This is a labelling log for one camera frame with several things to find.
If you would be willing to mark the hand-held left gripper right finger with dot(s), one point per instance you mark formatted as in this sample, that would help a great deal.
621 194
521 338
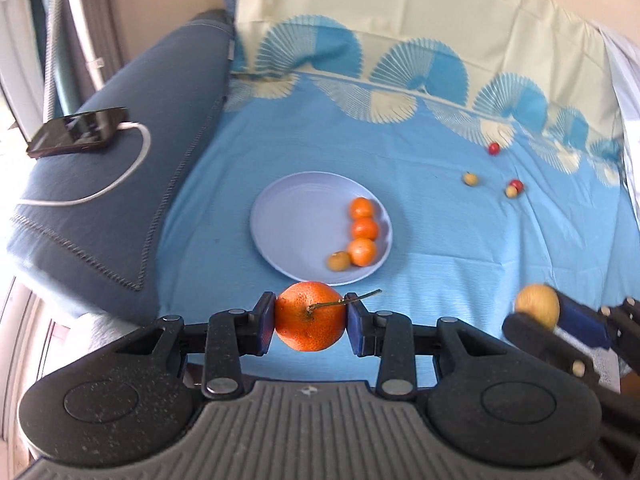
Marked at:
356 327

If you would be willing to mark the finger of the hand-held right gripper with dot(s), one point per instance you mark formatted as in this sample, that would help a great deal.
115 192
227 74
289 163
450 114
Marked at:
582 322
550 347

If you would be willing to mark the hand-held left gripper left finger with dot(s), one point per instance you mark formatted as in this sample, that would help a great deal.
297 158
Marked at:
265 322

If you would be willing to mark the small yellow longan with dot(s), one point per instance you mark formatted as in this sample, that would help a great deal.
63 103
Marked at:
339 261
510 191
469 178
537 305

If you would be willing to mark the orange mandarin with stem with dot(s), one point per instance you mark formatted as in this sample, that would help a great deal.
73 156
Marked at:
310 317

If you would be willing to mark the pale blue plate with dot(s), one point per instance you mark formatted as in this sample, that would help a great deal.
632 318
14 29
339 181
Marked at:
300 225

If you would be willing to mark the small red fruit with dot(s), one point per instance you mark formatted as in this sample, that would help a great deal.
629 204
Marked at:
494 148
516 184

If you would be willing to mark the blue fan-print sheet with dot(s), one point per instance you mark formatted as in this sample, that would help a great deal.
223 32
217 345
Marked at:
425 260

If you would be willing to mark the grey fluffy blanket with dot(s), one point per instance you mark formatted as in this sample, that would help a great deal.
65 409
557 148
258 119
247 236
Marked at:
115 330

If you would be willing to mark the blue sofa armrest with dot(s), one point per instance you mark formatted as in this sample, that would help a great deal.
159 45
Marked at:
100 240

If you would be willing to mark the black smartphone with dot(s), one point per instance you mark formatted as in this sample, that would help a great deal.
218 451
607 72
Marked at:
75 132

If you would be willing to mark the white sofa label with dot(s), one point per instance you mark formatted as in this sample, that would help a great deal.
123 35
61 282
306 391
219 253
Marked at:
230 52

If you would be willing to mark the garment steamer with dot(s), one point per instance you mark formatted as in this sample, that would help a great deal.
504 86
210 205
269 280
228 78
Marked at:
54 60

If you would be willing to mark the white window frame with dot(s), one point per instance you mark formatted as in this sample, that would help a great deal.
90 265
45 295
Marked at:
20 60

